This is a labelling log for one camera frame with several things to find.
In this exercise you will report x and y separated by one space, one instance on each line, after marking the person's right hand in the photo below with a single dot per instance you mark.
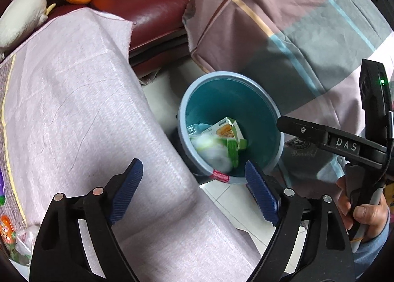
374 220

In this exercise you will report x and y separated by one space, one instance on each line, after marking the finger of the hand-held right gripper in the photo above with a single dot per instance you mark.
303 131

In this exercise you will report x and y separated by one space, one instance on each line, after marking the grey printed cloth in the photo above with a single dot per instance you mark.
311 162

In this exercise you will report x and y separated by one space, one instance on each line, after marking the maroon leather sofa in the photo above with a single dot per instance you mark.
147 2

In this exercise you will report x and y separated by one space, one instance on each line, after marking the clear plastic bag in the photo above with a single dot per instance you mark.
26 242

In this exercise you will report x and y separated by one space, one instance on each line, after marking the white plastic wrapper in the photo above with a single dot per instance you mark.
215 152

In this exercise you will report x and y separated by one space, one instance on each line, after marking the blue plastic bin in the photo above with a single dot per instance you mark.
234 100

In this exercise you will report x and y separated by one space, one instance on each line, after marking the clear plastic wrapper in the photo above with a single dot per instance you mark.
197 129

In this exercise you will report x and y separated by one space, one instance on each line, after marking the striped blanket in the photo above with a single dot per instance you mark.
277 23

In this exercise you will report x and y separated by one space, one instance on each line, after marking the orange green snack packet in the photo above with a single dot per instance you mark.
6 228

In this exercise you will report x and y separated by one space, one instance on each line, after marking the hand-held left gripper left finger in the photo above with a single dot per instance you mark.
129 186

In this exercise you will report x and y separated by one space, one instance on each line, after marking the person's right forearm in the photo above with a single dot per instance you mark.
372 254

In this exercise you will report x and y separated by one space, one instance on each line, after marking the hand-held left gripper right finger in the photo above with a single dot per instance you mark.
261 192

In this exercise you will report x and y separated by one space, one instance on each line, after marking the white goose plush toy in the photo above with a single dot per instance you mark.
21 14

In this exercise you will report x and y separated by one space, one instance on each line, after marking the pink tablecloth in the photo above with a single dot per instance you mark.
77 100

